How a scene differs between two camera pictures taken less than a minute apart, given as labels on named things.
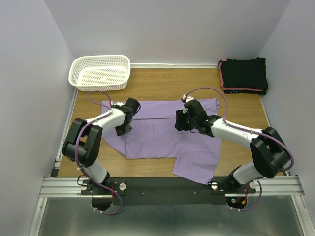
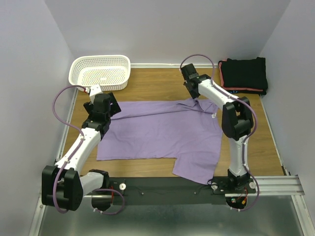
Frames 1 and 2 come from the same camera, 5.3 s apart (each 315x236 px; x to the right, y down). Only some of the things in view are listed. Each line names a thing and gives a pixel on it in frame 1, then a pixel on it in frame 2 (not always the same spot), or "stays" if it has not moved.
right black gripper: x=179 y=117 → x=194 y=95
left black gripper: x=120 y=132 → x=114 y=107
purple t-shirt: x=152 y=134 stays
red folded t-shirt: x=233 y=88 stays
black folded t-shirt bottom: x=245 y=92 stays
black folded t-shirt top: x=249 y=73 stays
